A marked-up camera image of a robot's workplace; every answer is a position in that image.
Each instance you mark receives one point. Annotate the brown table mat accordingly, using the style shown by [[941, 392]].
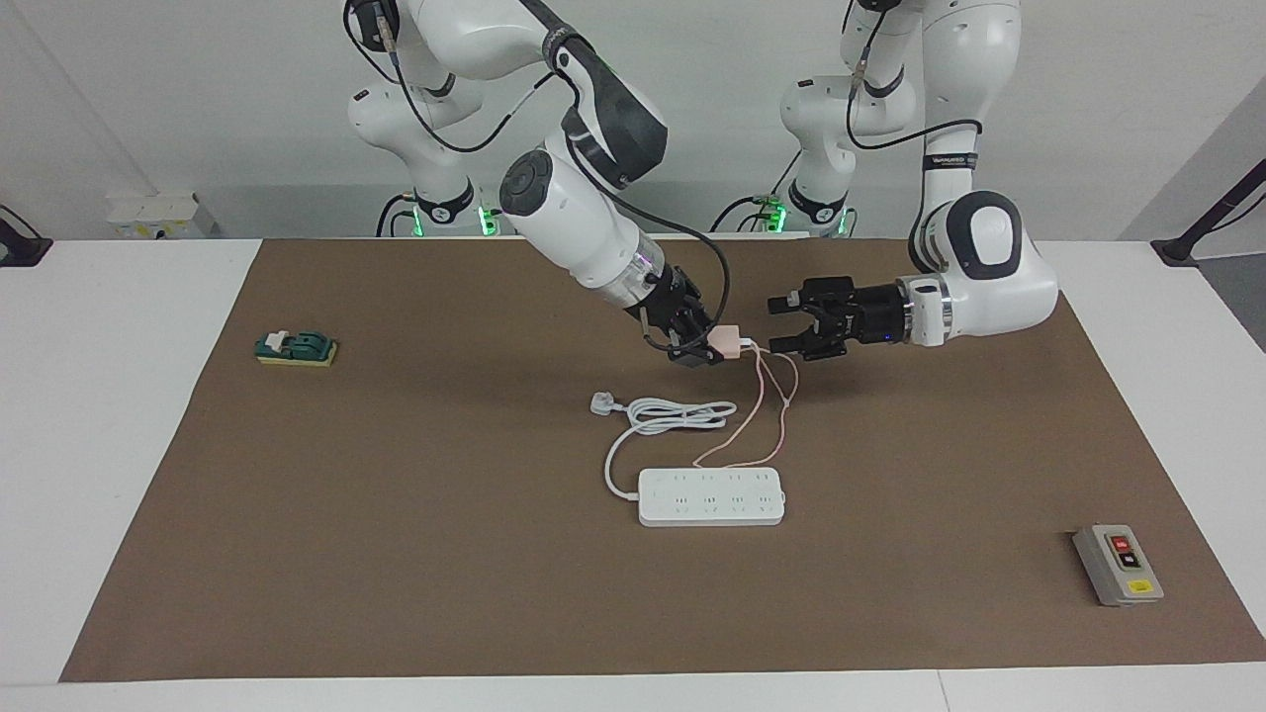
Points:
[[495, 613]]

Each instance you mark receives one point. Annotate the grey push-button switch box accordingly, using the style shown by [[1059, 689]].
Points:
[[1118, 566]]

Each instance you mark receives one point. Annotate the white wall outlet box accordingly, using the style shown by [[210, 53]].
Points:
[[153, 216]]

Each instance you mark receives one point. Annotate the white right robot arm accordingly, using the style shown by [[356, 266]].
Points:
[[574, 218]]

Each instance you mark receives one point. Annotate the green knife switch yellow base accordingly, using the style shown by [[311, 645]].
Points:
[[297, 348]]

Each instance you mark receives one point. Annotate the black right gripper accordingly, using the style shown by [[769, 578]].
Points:
[[671, 307]]

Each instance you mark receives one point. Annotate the black stand clamp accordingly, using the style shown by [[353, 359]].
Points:
[[1212, 218], [20, 247]]

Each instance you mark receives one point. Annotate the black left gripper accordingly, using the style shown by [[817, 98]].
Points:
[[860, 314]]

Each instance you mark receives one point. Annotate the white power strip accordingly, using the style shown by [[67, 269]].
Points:
[[712, 496]]

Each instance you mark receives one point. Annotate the pink charger adapter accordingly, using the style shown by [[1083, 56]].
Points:
[[730, 341]]

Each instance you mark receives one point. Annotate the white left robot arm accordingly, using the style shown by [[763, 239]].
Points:
[[989, 287]]

